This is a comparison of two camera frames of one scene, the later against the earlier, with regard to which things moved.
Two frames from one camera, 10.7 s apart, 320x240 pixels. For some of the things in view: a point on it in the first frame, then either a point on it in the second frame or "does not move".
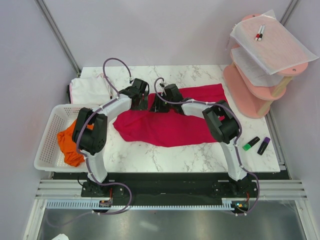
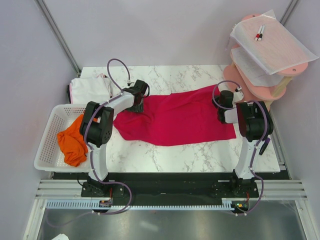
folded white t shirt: [93, 90] does not move
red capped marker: [258, 34] does not move
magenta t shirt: [171, 129] does not move
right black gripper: [156, 107] -> [214, 103]
